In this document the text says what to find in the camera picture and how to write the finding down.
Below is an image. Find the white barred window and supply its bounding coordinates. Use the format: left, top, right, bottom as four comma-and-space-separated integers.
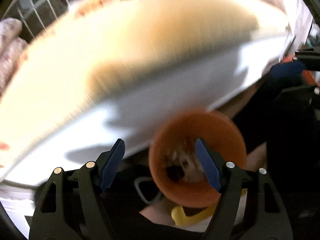
5, 0, 95, 38

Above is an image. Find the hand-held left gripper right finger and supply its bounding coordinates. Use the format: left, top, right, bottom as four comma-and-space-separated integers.
195, 138, 293, 240

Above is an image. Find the yellow plastic object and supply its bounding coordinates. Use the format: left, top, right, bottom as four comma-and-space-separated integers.
171, 197, 218, 228

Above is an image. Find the orange plastic bin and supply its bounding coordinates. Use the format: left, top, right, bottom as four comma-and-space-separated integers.
148, 110, 247, 208

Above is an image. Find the pink floral folded quilt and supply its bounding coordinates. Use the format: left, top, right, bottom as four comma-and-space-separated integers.
0, 17, 28, 90

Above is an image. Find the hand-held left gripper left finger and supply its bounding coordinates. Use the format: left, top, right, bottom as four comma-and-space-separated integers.
29, 139, 125, 240

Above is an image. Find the white curtain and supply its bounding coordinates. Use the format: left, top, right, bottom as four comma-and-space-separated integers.
250, 0, 315, 55

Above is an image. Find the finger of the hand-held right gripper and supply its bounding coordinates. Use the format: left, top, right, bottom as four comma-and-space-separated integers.
270, 50, 320, 80
275, 84, 320, 110

